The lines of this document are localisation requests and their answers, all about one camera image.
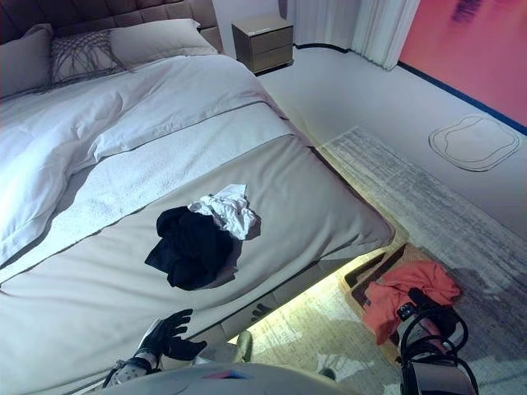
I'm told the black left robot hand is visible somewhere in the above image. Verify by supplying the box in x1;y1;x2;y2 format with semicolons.
139;308;208;364

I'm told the orange garment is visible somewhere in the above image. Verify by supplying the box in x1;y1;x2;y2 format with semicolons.
364;261;461;346

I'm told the black garment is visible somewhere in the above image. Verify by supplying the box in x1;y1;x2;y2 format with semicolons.
143;207;238;291

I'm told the white garment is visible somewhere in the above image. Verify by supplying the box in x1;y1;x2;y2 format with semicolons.
188;184;263;242

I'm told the woven beige laundry basket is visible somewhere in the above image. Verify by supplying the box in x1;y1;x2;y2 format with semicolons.
343;242;437;355

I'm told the silver robot torso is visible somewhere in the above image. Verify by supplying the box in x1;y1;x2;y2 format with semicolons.
102;361;408;395

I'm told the grey patterned rug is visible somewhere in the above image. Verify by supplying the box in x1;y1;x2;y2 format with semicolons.
230;125;527;395

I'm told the white cloth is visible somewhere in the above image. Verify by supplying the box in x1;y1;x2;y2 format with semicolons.
193;246;399;346

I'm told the white floor mat black outline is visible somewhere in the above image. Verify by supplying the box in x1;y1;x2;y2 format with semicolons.
427;114;520;172

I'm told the white textured blanket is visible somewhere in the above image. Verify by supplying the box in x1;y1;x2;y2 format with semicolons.
0;131;300;285

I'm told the white duvet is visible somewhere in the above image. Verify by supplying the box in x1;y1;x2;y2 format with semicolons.
0;53;305;268

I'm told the white curtain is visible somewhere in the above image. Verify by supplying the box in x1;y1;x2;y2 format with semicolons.
283;0;421;72

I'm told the brown bedside table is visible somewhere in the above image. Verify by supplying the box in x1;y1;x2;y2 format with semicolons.
231;12;295;76

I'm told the plain beige pillow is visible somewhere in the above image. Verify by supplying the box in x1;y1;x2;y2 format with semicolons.
109;18;219;69
0;23;54;100

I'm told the grey patterned cushion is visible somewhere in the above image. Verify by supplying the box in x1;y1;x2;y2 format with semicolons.
49;29;124;86

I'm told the brown tufted headboard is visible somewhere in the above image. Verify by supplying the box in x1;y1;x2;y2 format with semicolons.
0;0;223;54

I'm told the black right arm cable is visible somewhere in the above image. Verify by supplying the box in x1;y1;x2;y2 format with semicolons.
397;308;478;395

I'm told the red glowing wall panel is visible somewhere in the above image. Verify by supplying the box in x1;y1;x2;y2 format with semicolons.
397;0;527;137

